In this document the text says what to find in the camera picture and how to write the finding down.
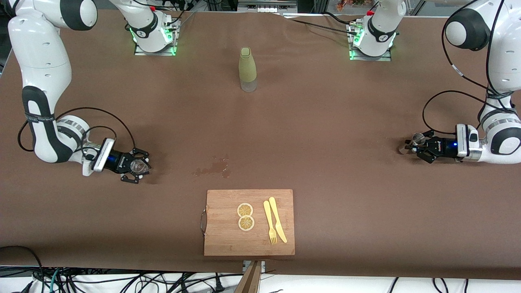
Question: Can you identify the steel double jigger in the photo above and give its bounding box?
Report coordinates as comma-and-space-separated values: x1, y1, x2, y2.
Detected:
399, 133, 426, 155

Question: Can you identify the clear glass beaker cup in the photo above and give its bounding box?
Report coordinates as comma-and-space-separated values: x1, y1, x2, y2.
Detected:
130, 159, 149, 176

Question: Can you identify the spilled liquid puddle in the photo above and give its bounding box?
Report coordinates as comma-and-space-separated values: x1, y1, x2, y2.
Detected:
193, 157, 232, 179

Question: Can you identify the brown table mat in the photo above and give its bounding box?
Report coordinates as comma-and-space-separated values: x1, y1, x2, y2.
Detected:
0, 7, 521, 280

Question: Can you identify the wooden cutting board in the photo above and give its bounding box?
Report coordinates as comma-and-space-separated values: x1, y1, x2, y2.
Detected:
200, 189, 296, 256

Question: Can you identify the green sleeved glass bottle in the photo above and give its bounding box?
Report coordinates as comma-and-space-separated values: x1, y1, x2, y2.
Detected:
239, 47, 258, 92

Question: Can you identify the yellow plastic fork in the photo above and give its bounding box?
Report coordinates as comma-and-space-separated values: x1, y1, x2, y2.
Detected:
263, 200, 278, 245

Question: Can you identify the yellow plastic knife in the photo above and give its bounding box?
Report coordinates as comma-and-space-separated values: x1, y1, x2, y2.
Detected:
269, 197, 288, 244

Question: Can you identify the grey power strip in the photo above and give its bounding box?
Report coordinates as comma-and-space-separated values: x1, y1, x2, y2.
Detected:
237, 0, 298, 13

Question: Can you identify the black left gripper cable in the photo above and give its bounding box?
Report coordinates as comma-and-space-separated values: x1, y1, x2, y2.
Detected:
422, 0, 509, 135

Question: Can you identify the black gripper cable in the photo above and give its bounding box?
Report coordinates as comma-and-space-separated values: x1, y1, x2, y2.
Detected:
18, 107, 137, 153
422, 0, 509, 135

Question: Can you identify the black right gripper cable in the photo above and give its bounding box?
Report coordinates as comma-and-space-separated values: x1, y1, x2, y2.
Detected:
18, 107, 137, 153

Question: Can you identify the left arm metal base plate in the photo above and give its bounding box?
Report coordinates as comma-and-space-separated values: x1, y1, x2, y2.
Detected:
348, 22, 393, 61

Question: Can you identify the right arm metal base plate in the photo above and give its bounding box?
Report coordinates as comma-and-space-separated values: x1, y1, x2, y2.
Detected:
134, 18, 180, 56

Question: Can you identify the thick black looped cable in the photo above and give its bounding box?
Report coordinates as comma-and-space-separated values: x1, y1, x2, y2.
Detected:
0, 245, 44, 285

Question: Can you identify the black base power cable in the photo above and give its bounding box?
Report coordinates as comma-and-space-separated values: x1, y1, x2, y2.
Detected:
281, 11, 361, 36

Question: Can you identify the metal post foot bracket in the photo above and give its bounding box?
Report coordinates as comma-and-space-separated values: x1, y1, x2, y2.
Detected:
243, 260, 266, 274

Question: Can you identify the slanted camera mount post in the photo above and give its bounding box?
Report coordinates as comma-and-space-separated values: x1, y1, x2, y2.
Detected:
235, 260, 262, 293

